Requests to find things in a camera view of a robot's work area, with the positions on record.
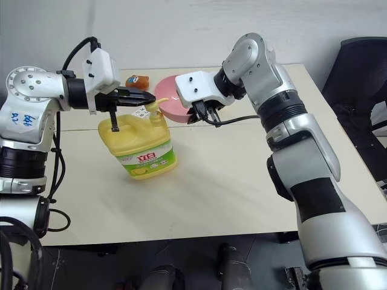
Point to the white handwritten label sticker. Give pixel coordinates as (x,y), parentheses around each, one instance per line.
(18,117)

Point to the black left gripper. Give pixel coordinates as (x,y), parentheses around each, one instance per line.
(106,101)

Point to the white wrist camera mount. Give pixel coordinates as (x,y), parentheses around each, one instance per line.
(99,69)
(196,87)

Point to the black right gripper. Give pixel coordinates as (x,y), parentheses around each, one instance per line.
(202,110)

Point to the dark rounded cylinder shape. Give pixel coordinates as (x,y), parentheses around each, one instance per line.
(164,278)
(237,266)

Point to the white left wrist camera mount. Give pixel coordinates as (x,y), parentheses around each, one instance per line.
(99,69)

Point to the black office chair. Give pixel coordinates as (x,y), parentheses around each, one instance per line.
(356,78)

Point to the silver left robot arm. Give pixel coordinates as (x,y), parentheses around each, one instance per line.
(30,87)

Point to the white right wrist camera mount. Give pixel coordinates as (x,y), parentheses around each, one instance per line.
(196,87)

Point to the pink bowl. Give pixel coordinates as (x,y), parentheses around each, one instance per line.
(170,110)

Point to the small brown bear toy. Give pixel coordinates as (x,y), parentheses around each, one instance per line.
(137,82)

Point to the small black block shape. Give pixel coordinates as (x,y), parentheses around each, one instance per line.
(296,278)

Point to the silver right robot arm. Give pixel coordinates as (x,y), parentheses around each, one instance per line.
(302,136)

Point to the yellow pump dish soap bottle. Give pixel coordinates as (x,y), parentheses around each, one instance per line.
(142,142)

